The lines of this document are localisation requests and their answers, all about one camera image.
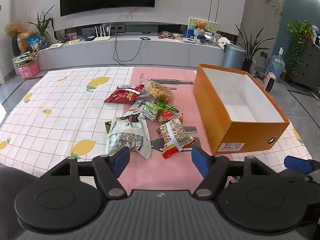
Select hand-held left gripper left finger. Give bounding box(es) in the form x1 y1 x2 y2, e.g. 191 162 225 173
49 146 131 199

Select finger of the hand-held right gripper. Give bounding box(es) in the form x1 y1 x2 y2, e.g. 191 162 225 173
284 156 320 180

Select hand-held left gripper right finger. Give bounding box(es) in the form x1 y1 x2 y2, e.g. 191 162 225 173
191 146 275 198

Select large white snack packet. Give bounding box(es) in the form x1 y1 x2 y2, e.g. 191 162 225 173
105 116 152 160

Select nut packet with red end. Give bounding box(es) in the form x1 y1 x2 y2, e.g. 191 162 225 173
156 114 197 160

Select dark brown snack packet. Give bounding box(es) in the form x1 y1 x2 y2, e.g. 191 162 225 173
104 112 143 133

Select orange cardboard box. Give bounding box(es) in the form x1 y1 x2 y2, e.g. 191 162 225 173
192 64 290 155

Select white carrot print packet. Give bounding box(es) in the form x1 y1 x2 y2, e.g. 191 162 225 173
127 99 148 117

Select small red orange packet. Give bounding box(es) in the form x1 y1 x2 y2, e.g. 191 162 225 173
160 109 181 124

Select lime green silver packet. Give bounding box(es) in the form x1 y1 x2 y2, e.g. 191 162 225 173
137 100 165 121

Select red snack packet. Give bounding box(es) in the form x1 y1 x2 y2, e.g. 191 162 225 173
104 84 145 103

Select yellow snack packet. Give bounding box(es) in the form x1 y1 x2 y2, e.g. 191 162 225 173
143 78 174 102

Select pile of snacks on console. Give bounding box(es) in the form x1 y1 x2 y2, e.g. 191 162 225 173
157 31 182 40

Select pink bottle print mat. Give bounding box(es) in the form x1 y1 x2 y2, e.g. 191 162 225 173
117 66 234 195

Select small pink appliance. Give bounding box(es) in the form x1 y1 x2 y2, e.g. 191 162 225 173
264 72 276 93

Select grey cabinet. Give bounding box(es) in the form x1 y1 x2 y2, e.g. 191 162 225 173
291 40 320 93

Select blue water bottle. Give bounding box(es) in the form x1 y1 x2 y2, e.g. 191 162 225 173
266 54 286 82

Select grey blue trash can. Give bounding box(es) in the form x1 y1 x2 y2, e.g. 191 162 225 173
222 43 247 69

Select grey television console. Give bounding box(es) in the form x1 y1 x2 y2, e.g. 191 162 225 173
37 34 225 71

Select tall leafy potted plant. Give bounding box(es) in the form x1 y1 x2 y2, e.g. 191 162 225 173
235 24 275 72

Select white router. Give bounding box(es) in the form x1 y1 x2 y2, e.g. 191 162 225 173
93 25 112 42

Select bushy green plant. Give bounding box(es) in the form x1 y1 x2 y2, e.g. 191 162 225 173
286 20 315 76

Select pink storage box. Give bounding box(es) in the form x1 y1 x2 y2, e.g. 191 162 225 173
19 61 40 79

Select green picture board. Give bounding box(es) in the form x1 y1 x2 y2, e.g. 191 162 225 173
188 17 219 34

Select brown teddy bear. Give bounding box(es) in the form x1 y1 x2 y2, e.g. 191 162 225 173
194 19 207 32

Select black and yellow packets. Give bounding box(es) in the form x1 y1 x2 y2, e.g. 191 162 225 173
13 51 38 65

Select blue snack bag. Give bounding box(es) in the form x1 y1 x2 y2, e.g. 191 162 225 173
27 35 42 52

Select gold vase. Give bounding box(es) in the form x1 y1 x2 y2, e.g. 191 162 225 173
17 30 35 53

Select green potted plant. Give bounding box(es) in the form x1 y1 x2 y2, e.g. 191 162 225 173
28 5 56 49

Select dried yellow flowers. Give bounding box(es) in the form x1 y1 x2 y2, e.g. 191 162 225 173
4 19 23 39

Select black cable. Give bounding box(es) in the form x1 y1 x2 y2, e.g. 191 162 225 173
113 30 151 62

